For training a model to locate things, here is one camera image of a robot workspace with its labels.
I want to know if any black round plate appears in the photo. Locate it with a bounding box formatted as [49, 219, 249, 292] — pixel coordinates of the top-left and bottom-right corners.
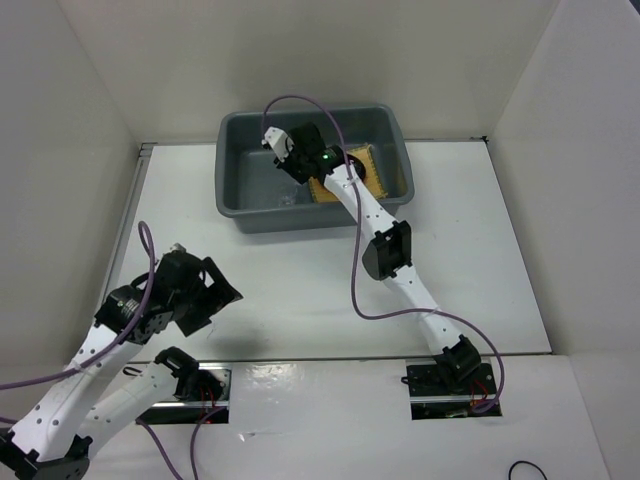
[346, 154, 367, 185]

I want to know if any woven bamboo mat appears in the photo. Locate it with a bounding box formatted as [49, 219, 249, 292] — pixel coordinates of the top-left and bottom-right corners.
[309, 143, 388, 203]

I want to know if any clear plastic cup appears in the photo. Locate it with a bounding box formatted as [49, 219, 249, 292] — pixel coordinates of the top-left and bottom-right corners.
[273, 185, 299, 208]

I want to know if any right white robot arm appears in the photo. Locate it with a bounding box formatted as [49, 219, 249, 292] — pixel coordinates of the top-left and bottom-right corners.
[262, 123, 481, 393]

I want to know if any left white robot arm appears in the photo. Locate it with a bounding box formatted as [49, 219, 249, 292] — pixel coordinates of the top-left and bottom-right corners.
[1, 251, 242, 479]

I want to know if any grey plastic bin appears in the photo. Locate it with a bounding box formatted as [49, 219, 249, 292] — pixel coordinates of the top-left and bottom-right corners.
[214, 103, 415, 234]

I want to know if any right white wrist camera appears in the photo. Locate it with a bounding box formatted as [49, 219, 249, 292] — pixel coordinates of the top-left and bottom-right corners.
[261, 127, 294, 163]

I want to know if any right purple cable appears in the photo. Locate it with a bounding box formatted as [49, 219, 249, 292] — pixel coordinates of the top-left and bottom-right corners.
[261, 94, 505, 414]

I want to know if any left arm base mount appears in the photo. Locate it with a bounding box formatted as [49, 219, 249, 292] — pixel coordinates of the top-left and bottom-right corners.
[142, 367, 231, 425]

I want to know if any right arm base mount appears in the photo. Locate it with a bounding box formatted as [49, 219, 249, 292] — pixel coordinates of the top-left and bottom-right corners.
[400, 362, 502, 421]

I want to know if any black cable loop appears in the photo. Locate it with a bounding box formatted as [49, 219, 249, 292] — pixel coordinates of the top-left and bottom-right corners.
[509, 460, 547, 480]

